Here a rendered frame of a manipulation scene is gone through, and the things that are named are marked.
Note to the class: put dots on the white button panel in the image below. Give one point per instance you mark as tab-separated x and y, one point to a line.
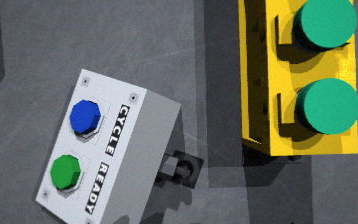
107	162

